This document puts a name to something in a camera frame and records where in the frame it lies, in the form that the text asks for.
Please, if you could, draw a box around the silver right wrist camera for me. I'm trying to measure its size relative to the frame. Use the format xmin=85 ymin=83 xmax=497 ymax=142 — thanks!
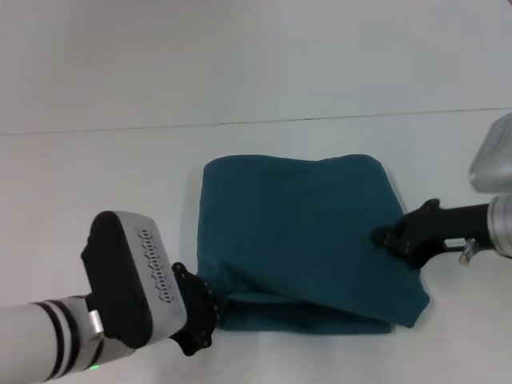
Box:
xmin=468 ymin=112 xmax=512 ymax=195

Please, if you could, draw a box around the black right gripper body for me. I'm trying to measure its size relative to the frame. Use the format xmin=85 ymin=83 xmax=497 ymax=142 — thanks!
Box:
xmin=384 ymin=198 xmax=492 ymax=270

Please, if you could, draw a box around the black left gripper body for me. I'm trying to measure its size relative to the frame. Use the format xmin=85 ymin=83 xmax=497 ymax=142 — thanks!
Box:
xmin=168 ymin=262 xmax=230 ymax=357

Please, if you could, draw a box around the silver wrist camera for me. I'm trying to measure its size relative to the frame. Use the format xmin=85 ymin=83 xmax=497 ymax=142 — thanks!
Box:
xmin=468 ymin=112 xmax=512 ymax=195
xmin=81 ymin=210 xmax=188 ymax=348

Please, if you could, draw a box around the teal t-shirt with FREE print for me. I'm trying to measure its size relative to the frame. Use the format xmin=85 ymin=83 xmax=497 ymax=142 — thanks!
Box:
xmin=198 ymin=153 xmax=432 ymax=334

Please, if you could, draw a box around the right arm cable with plug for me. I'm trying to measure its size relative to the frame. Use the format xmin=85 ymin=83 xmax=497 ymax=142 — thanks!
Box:
xmin=444 ymin=237 xmax=478 ymax=265

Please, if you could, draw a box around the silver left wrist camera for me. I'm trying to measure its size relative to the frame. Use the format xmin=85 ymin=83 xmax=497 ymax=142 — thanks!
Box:
xmin=81 ymin=210 xmax=188 ymax=348

